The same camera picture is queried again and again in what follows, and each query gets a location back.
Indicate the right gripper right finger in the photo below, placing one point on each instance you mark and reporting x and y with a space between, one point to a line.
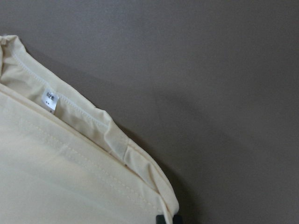
177 219

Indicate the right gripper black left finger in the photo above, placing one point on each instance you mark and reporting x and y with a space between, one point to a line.
160 219

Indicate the beige long-sleeve printed shirt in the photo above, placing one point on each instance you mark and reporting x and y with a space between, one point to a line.
65 161

